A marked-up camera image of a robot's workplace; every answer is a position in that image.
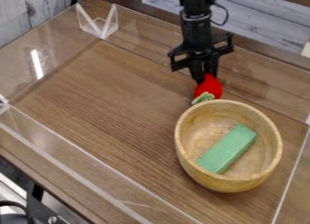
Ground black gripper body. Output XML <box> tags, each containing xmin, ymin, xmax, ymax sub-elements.
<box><xmin>167</xmin><ymin>20</ymin><xmax>234</xmax><ymax>73</ymax></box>

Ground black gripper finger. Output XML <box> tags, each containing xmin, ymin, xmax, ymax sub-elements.
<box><xmin>189</xmin><ymin>59</ymin><xmax>205</xmax><ymax>84</ymax></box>
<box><xmin>209</xmin><ymin>54</ymin><xmax>220</xmax><ymax>79</ymax></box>

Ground red plush tomato toy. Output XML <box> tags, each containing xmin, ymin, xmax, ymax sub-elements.
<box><xmin>192</xmin><ymin>73</ymin><xmax>224</xmax><ymax>104</ymax></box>

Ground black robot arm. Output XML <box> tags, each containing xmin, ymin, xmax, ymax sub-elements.
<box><xmin>167</xmin><ymin>0</ymin><xmax>234</xmax><ymax>84</ymax></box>

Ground wooden bowl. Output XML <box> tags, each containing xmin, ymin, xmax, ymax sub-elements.
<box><xmin>174</xmin><ymin>100</ymin><xmax>284</xmax><ymax>193</ymax></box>

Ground green rectangular block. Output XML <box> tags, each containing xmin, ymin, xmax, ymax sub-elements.
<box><xmin>197</xmin><ymin>124</ymin><xmax>257</xmax><ymax>174</ymax></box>

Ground clear acrylic corner bracket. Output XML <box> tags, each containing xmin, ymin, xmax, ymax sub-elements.
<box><xmin>75</xmin><ymin>4</ymin><xmax>119</xmax><ymax>40</ymax></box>

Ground clear acrylic tray wall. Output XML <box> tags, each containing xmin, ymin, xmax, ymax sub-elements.
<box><xmin>0</xmin><ymin>0</ymin><xmax>310</xmax><ymax>224</ymax></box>

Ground black metal table bracket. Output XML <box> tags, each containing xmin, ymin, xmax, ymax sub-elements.
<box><xmin>27</xmin><ymin>183</ymin><xmax>70</xmax><ymax>224</ymax></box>

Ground black cable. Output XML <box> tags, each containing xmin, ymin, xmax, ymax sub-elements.
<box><xmin>0</xmin><ymin>200</ymin><xmax>33</xmax><ymax>224</ymax></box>

